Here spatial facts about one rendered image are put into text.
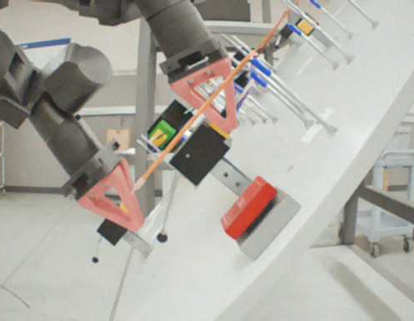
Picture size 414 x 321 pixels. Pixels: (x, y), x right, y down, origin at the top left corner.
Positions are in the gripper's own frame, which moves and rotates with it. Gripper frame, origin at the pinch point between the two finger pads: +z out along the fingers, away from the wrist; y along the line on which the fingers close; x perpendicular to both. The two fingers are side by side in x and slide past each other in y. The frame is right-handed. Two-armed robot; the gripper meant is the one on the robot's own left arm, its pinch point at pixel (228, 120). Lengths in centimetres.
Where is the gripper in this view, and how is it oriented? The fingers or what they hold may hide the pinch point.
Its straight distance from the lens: 63.1
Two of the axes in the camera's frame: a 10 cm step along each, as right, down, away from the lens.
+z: 4.5, 8.7, 1.7
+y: 0.5, -2.2, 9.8
